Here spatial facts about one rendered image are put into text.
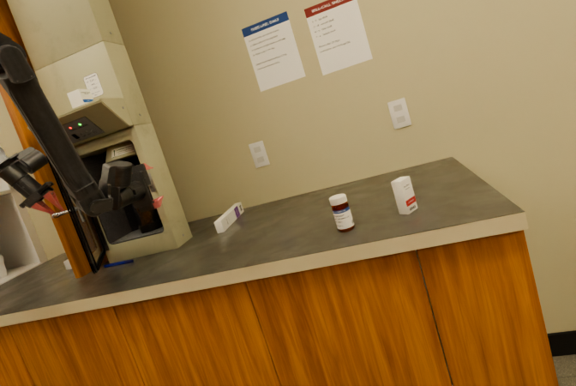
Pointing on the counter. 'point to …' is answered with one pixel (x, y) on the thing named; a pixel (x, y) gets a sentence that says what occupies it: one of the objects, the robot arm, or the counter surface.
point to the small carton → (80, 97)
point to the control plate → (81, 129)
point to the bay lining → (123, 221)
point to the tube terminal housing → (99, 60)
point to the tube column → (57, 4)
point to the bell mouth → (120, 152)
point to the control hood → (100, 116)
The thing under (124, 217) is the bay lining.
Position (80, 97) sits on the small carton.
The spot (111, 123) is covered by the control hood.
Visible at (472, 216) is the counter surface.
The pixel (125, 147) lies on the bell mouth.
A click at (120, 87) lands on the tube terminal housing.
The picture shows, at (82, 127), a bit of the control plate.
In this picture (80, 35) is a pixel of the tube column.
